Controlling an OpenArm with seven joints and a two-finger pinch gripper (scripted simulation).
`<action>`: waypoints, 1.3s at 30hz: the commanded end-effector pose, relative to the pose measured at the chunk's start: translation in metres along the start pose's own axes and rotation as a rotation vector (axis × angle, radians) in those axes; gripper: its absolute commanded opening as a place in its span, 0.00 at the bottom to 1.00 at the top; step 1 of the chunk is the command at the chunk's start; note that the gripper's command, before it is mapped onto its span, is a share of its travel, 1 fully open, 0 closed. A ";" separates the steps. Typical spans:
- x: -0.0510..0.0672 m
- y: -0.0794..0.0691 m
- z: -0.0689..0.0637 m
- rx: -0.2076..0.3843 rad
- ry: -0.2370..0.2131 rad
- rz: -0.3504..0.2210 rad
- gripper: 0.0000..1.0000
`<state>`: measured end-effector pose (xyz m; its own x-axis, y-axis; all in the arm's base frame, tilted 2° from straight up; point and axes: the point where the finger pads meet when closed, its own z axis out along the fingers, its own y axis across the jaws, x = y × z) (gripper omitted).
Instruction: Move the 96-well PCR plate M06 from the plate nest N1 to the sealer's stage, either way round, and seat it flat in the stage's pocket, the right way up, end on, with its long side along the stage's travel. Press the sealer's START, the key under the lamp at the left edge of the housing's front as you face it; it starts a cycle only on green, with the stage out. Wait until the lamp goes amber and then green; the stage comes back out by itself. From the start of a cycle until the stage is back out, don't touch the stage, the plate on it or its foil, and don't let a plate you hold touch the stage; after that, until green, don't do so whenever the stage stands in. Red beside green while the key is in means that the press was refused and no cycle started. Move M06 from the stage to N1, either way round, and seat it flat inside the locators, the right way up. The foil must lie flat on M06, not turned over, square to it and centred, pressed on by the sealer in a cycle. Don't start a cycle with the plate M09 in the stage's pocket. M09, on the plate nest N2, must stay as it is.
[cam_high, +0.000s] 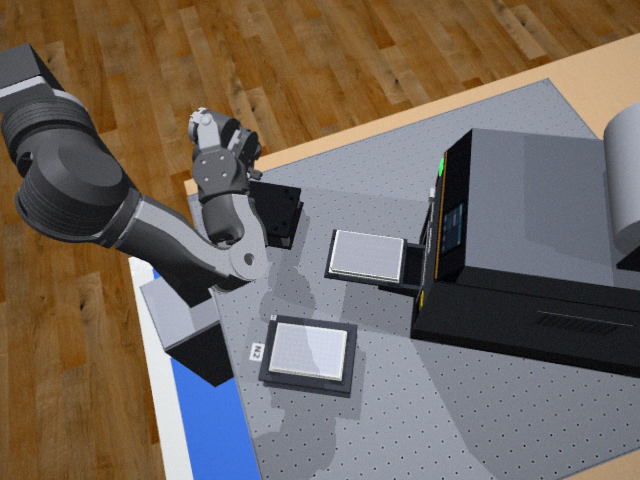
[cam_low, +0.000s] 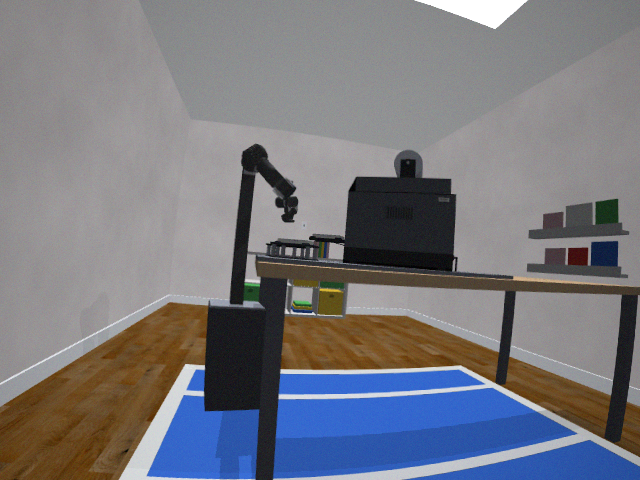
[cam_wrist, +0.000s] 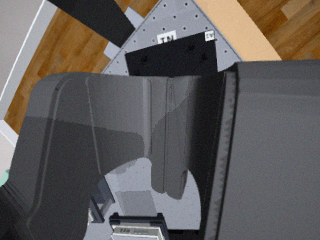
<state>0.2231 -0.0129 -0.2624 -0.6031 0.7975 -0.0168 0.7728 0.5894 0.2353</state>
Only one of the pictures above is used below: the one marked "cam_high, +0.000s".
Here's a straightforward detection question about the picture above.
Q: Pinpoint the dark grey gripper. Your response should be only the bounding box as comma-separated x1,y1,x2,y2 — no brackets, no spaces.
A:
192,120,263,181

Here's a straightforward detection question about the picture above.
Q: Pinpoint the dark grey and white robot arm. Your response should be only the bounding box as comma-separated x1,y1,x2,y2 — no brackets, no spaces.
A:
0,76,268,294

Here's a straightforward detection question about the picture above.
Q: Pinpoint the grey cylinder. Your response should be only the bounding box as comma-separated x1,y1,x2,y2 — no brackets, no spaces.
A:
603,101,640,256

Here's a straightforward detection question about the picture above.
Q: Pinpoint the white label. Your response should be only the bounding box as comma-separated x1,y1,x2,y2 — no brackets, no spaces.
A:
249,343,265,361

